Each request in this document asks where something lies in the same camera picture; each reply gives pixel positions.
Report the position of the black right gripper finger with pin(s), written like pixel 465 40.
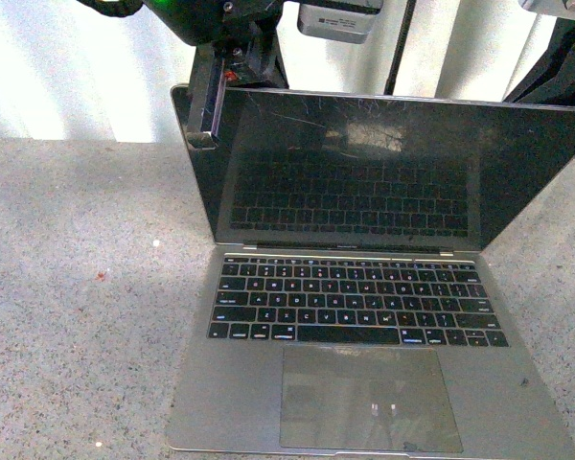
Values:
pixel 206 90

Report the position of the grey laptop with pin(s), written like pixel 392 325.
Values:
pixel 347 310

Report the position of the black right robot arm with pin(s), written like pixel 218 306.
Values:
pixel 550 81

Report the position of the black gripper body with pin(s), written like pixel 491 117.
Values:
pixel 243 33

